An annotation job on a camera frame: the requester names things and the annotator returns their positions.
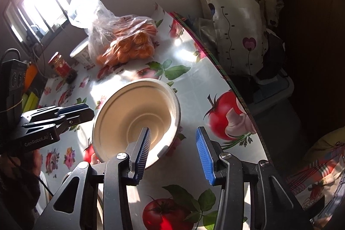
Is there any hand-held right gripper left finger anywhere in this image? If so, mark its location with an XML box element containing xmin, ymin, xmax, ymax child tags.
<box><xmin>34</xmin><ymin>127</ymin><xmax>153</xmax><ymax>230</ymax></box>

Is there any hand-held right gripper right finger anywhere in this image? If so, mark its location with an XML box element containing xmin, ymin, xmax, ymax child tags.
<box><xmin>195</xmin><ymin>126</ymin><xmax>314</xmax><ymax>230</ymax></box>

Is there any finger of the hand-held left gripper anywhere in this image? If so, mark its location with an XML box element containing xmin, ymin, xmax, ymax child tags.
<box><xmin>21</xmin><ymin>103</ymin><xmax>89</xmax><ymax>123</ymax></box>
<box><xmin>23</xmin><ymin>109</ymin><xmax>95</xmax><ymax>136</ymax></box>

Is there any beige paper bowl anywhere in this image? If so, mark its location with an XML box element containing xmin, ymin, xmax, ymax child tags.
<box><xmin>92</xmin><ymin>78</ymin><xmax>182</xmax><ymax>171</ymax></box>

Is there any person's left hand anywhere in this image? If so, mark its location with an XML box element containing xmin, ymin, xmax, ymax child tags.
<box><xmin>24</xmin><ymin>150</ymin><xmax>42</xmax><ymax>179</ymax></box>

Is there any lime green box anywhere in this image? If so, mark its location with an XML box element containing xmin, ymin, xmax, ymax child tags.
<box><xmin>22</xmin><ymin>91</ymin><xmax>38</xmax><ymax>109</ymax></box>

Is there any red-lidded sauce jar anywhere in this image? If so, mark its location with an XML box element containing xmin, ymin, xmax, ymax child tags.
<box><xmin>48</xmin><ymin>52</ymin><xmax>78</xmax><ymax>84</ymax></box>

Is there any white plastic tub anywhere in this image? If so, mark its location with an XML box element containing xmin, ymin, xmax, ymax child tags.
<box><xmin>70</xmin><ymin>37</ymin><xmax>96</xmax><ymax>69</ymax></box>

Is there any orange plastic basin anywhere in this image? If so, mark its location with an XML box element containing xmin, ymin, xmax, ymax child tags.
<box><xmin>25</xmin><ymin>64</ymin><xmax>38</xmax><ymax>90</ymax></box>

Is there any printed vegetable tablecloth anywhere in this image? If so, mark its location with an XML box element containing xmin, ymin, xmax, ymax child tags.
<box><xmin>38</xmin><ymin>2</ymin><xmax>270</xmax><ymax>230</ymax></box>

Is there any plastic bag of oranges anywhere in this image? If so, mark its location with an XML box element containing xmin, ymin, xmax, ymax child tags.
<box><xmin>67</xmin><ymin>0</ymin><xmax>158</xmax><ymax>67</ymax></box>

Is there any grey storage box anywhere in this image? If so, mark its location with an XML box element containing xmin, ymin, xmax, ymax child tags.
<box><xmin>251</xmin><ymin>75</ymin><xmax>294</xmax><ymax>114</ymax></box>

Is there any colourful plaid cloth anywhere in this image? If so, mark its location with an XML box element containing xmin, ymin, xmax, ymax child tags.
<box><xmin>286</xmin><ymin>130</ymin><xmax>345</xmax><ymax>222</ymax></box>

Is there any dark clothing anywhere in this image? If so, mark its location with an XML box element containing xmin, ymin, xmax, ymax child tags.
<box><xmin>253</xmin><ymin>31</ymin><xmax>289</xmax><ymax>80</ymax></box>

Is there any heart print curtain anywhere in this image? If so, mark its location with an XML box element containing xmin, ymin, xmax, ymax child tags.
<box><xmin>183</xmin><ymin>0</ymin><xmax>297</xmax><ymax>77</ymax></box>

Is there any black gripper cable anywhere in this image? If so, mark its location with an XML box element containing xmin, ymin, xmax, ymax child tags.
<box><xmin>5</xmin><ymin>155</ymin><xmax>54</xmax><ymax>197</ymax></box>

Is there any white cable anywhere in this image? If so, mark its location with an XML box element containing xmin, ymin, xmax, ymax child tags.
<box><xmin>31</xmin><ymin>41</ymin><xmax>47</xmax><ymax>77</ymax></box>

